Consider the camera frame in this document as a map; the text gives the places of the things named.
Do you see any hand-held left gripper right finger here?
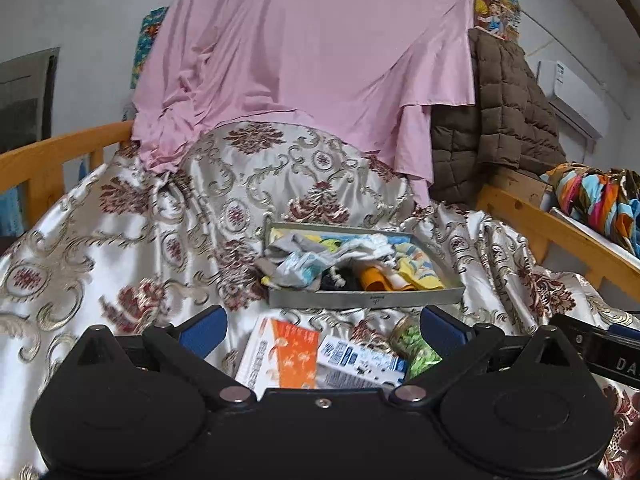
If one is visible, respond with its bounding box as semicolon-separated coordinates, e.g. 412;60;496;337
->
389;305;585;407

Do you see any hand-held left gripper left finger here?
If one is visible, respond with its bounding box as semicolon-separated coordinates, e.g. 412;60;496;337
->
62;305;258;407

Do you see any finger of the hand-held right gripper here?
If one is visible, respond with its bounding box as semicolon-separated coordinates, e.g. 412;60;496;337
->
605;322;640;345

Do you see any orange fabric band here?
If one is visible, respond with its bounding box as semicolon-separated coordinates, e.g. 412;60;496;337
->
357;265;416;292

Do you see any grey tray with cartoon print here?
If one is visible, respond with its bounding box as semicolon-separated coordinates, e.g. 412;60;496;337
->
262;220;466;310

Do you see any white cloth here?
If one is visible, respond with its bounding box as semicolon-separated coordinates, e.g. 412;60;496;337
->
345;235;396;263

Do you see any black sock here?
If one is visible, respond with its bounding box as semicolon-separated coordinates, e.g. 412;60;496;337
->
320;265;363;292

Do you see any grey cloth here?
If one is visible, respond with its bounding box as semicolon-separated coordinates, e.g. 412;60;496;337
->
265;232;346;288

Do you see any orange and white box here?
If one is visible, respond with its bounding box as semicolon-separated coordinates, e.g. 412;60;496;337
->
234;316;321;392

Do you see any blue and white box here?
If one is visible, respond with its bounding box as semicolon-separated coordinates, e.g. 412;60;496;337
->
316;335;410;390

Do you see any white board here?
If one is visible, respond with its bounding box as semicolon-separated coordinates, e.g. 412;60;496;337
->
550;207;640;266

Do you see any floral satin blanket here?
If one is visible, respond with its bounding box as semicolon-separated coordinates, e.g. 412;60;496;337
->
0;120;640;480

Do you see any colourful patterned cloth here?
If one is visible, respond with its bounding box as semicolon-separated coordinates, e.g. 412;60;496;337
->
540;162;640;256

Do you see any light blue cloth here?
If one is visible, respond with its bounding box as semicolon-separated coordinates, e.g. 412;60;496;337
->
0;192;26;238

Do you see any brown quilted jacket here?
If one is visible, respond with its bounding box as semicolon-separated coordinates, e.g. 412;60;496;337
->
430;27;568;211

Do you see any white air conditioner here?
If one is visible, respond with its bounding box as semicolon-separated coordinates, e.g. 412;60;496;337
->
537;60;603;141

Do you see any pink hanging sheet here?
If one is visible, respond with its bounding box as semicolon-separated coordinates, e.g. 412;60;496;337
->
131;0;476;206

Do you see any wooden bed frame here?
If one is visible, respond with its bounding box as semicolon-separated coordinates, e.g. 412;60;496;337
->
0;120;640;293

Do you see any cartoon wall poster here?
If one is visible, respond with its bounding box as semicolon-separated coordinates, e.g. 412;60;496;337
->
470;0;522;43

